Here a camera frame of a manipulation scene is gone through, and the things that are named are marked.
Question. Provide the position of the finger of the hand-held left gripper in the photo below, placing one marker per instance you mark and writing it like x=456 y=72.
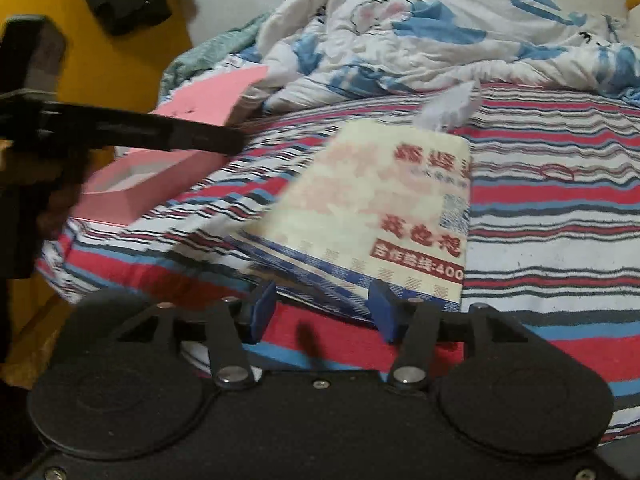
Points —
x=150 y=132

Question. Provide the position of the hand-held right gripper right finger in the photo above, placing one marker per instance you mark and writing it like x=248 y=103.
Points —
x=385 y=316

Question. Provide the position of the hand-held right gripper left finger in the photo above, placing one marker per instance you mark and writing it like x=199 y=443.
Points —
x=260 y=311

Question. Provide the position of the cream tissue pack red text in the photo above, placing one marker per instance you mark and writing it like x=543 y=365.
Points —
x=380 y=210

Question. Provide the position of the pink cardboard box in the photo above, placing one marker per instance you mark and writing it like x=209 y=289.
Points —
x=165 y=160

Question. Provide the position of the green patterned cloth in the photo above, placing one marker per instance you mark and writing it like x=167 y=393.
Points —
x=200 y=57

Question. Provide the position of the striped bed sheet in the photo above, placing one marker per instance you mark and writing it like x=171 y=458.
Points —
x=500 y=240

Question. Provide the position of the white and blue printed quilt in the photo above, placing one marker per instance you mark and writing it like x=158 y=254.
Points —
x=440 y=25

